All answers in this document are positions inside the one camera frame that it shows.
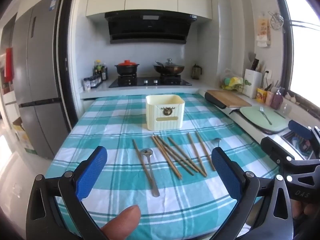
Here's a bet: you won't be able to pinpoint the green plate with fork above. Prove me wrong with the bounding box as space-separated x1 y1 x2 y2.
239 106 290 133

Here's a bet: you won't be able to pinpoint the cream utensil holder box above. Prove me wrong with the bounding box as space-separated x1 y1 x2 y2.
146 94 185 131

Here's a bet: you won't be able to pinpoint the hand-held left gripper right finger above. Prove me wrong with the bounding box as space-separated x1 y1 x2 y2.
209 147 294 240

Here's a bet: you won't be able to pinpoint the person's right hand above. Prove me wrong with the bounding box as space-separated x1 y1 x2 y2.
293 200 320 219

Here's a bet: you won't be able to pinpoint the metal fork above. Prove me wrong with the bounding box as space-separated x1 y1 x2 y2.
259 107 272 125

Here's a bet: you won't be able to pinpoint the black window frame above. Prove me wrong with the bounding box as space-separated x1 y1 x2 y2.
272 0 296 90

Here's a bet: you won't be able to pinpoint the black clay pot red lid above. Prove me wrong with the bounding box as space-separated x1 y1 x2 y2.
115 60 140 76

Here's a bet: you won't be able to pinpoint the dark wok with glass lid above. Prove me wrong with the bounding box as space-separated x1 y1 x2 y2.
153 59 185 75

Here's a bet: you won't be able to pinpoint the purple cup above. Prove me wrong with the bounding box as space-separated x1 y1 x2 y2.
271 94 283 110

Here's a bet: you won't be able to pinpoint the hanging printed bag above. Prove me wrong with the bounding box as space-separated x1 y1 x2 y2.
255 12 272 47

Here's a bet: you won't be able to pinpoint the person's left hand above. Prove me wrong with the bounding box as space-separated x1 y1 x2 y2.
100 205 141 240

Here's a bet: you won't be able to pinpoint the black range hood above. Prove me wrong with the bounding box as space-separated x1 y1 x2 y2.
104 10 197 45

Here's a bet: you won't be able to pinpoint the dark glass jar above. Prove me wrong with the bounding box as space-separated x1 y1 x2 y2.
192 64 202 80

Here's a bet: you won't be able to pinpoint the black gas stove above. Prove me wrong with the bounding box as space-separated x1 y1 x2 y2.
109 76 192 88

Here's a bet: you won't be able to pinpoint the red hanging item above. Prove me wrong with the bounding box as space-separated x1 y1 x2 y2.
4 47 13 83

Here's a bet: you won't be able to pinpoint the wooden cutting board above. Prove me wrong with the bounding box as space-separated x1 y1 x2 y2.
206 89 252 108

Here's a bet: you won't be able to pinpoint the bunch of wooden chopsticks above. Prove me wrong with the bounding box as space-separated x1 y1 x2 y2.
132 131 216 180

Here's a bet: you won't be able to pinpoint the white knife block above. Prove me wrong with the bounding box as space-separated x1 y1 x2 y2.
244 69 263 98

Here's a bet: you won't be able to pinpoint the grey refrigerator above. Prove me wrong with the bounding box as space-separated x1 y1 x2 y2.
11 0 73 159

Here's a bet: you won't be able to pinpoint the black door frame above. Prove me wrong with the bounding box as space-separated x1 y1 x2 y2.
57 0 81 130

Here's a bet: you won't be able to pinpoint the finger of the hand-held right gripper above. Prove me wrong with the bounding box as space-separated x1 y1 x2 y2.
288 119 320 146
260 137 320 181

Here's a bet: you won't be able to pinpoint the garlic bulbs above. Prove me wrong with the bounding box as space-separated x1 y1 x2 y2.
285 92 300 104

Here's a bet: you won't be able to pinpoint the cardboard box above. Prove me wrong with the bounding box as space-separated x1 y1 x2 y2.
12 117 38 155

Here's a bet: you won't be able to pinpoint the plastic bag of yellow-green sponges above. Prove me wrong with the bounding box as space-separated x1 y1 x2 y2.
220 68 247 92

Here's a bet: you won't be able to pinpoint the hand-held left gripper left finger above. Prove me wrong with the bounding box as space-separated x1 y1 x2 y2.
26 146 108 240

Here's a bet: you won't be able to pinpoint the kitchen sink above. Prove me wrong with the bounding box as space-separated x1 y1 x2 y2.
281 130 315 160

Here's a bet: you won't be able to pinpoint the clear glass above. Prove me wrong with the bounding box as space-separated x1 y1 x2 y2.
280 104 292 117

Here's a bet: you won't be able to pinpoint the teal checked tablecloth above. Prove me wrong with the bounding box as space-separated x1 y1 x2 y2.
45 93 279 240

